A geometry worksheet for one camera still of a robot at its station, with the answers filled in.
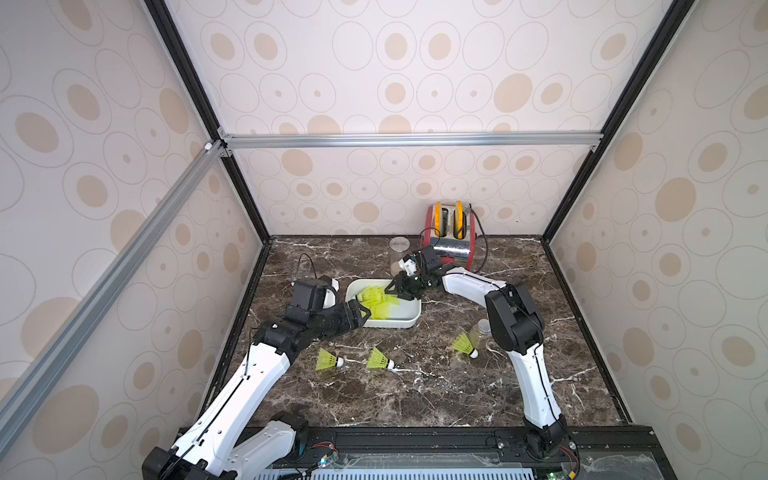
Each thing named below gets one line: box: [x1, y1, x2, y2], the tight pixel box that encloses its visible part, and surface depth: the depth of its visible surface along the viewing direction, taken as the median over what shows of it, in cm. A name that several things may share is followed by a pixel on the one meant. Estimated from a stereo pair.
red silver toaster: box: [421, 201, 477, 272], surface depth 97 cm
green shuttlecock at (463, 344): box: [452, 333, 479, 359], surface depth 89 cm
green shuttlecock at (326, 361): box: [315, 348, 345, 371], surface depth 87 cm
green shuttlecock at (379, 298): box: [371, 286, 400, 307], surface depth 99 cm
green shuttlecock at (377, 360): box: [366, 346, 395, 370], surface depth 87 cm
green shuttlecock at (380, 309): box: [364, 300, 401, 320], surface depth 98 cm
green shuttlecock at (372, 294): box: [358, 285, 386, 303], surface depth 99 cm
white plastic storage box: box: [345, 279, 422, 329], surface depth 97 cm
